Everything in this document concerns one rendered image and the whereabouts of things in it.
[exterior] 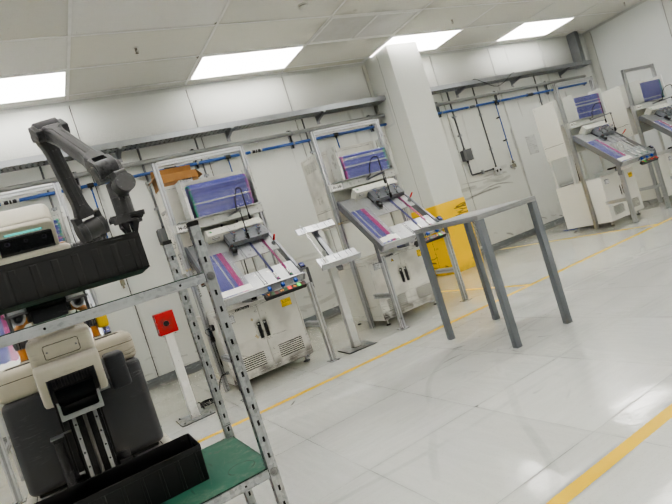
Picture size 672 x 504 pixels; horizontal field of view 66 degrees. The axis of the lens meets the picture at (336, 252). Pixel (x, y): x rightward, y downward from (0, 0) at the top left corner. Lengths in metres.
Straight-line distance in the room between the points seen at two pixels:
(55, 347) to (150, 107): 4.20
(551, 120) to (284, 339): 4.70
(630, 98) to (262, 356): 6.28
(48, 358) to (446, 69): 6.98
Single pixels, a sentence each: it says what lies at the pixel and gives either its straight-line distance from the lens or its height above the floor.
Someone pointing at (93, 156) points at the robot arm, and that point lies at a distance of 1.78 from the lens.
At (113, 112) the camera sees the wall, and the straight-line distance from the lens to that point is 6.01.
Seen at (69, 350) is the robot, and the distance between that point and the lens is 2.22.
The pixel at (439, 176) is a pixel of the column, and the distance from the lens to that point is 6.82.
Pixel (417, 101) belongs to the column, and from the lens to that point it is 6.94.
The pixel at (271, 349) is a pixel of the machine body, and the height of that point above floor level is 0.21.
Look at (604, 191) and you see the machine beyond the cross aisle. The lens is 7.20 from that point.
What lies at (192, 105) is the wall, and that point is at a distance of 6.20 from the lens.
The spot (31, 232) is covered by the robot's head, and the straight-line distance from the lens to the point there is 2.18.
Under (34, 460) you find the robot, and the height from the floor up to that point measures 0.44.
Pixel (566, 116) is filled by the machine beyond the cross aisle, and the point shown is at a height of 1.48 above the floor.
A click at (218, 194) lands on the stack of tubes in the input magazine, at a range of 4.36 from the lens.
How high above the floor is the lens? 0.94
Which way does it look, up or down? 2 degrees down
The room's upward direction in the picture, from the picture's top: 17 degrees counter-clockwise
